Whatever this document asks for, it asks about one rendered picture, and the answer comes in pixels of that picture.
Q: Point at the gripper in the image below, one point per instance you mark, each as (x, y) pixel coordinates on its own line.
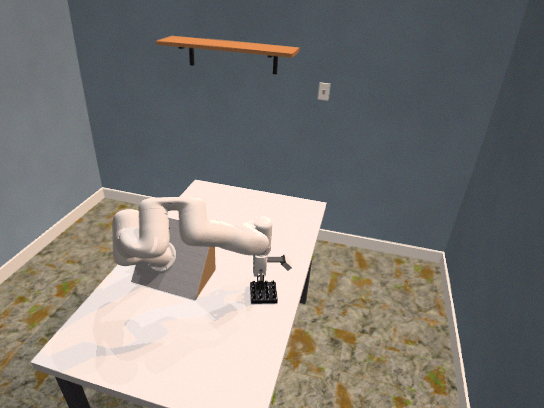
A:
(260, 267)

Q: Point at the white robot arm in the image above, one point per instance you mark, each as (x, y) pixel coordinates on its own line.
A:
(138, 242)

